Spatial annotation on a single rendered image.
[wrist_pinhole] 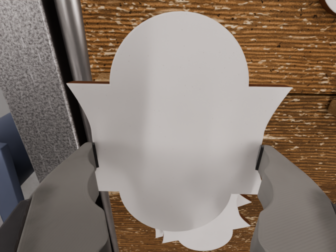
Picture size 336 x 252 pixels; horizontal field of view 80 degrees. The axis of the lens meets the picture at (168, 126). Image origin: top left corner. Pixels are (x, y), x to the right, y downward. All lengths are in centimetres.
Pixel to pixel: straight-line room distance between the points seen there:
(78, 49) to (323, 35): 26
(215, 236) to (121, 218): 15
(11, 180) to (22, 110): 21
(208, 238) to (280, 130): 17
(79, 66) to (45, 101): 7
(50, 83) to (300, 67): 29
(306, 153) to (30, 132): 38
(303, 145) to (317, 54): 12
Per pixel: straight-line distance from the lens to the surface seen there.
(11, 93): 33
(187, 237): 32
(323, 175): 37
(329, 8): 26
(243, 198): 29
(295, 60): 26
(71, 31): 27
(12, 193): 53
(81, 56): 27
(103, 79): 22
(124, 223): 38
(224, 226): 31
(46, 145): 35
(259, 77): 25
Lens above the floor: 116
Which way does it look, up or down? 63 degrees down
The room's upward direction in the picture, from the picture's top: 178 degrees counter-clockwise
